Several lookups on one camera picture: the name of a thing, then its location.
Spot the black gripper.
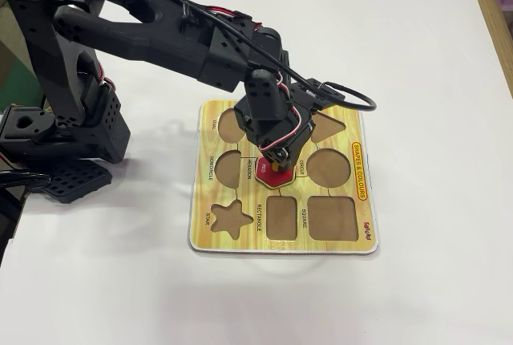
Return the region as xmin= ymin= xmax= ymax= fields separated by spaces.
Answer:
xmin=233 ymin=93 xmax=316 ymax=172

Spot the black camera cable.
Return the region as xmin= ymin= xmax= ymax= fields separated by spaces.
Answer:
xmin=131 ymin=0 xmax=378 ymax=114

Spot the floral green cushion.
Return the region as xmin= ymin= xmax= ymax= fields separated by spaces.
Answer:
xmin=0 ymin=0 xmax=45 ymax=109

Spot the red white black servo wire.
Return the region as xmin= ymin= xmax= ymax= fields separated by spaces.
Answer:
xmin=259 ymin=71 xmax=314 ymax=154
xmin=78 ymin=67 xmax=119 ymax=91

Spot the black power cable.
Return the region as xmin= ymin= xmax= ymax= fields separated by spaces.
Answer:
xmin=0 ymin=170 xmax=51 ymax=190

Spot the black grid base plate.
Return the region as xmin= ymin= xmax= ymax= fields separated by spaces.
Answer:
xmin=39 ymin=159 xmax=114 ymax=205

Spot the red hexagon piece yellow pin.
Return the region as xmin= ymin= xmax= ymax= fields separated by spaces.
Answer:
xmin=255 ymin=155 xmax=296 ymax=191

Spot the black gripper camera module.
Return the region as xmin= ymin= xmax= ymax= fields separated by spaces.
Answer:
xmin=290 ymin=78 xmax=348 ymax=112

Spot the wooden shape puzzle board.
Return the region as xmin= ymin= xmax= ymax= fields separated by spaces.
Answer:
xmin=187 ymin=98 xmax=382 ymax=258

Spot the wooden edge strip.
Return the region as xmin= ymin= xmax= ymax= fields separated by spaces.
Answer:
xmin=464 ymin=0 xmax=513 ymax=101

